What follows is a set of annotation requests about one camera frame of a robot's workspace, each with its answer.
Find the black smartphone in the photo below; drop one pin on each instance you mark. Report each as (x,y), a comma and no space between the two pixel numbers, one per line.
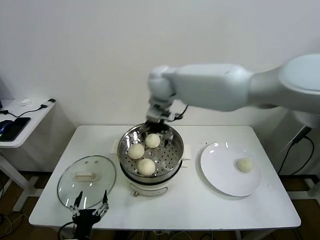
(17,127)

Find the blue computer mouse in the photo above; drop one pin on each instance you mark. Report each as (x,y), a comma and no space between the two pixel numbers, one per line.
(5,125)

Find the white round plate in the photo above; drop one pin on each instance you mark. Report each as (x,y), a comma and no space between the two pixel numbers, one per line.
(220,165)

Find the small white object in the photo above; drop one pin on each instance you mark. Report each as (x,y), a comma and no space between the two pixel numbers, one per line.
(26,102)

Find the white electric cooker base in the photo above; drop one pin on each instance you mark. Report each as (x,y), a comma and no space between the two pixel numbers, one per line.
(150,188)

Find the steel perforated steamer basket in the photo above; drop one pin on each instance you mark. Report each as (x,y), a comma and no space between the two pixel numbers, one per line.
(176,150)

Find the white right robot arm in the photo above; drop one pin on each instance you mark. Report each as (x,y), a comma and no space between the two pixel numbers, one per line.
(212,87)

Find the white steamed baozi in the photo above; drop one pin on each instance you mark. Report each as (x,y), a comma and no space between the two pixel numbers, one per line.
(136,151)
(146,167)
(245,165)
(152,140)

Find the white side table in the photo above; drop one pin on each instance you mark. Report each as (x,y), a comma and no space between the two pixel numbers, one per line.
(37,117)

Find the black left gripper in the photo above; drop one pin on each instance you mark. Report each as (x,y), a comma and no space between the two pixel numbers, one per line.
(86,217)

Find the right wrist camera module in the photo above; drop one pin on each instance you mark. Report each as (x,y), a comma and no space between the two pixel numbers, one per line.
(158,111)

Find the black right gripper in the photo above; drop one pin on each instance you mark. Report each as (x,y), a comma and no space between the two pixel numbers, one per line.
(157,125)

